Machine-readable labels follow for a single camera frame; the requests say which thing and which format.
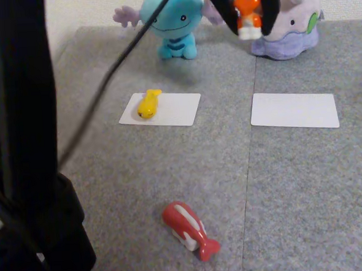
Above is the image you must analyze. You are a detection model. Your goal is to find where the orange shrimp sushi toy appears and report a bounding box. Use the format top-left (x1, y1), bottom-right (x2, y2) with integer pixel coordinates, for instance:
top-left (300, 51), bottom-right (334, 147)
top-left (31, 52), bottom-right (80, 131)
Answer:
top-left (233, 0), bottom-right (265, 41)

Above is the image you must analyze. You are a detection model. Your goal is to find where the yellow egg sushi toy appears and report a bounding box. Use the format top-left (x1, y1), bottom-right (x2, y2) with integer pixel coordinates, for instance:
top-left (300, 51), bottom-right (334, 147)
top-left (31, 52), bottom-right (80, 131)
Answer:
top-left (135, 88), bottom-right (164, 121)

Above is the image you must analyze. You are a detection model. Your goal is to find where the purple Goomy plush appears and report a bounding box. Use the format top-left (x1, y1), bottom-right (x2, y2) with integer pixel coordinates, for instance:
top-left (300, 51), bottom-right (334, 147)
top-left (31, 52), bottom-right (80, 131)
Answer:
top-left (248, 0), bottom-right (328, 63)

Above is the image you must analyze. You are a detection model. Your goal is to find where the blue Wooper plush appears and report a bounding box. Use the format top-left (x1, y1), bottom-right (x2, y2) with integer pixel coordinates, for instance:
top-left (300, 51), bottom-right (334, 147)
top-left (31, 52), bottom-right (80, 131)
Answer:
top-left (111, 0), bottom-right (226, 65)

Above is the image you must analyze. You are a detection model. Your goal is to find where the red tuna sushi toy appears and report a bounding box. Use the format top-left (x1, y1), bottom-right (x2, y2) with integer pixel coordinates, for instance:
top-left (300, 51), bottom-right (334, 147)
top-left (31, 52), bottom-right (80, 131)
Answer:
top-left (160, 198), bottom-right (223, 264)

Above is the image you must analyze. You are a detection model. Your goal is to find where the white rectangular card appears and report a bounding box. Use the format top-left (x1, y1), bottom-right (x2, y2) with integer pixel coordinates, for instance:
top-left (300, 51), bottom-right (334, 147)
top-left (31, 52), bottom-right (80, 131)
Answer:
top-left (248, 88), bottom-right (341, 134)
top-left (117, 89), bottom-right (203, 131)

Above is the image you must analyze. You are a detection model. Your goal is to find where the black cable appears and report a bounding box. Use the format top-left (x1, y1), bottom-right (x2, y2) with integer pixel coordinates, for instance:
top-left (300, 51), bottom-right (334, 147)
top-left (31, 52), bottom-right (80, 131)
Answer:
top-left (48, 0), bottom-right (190, 169)

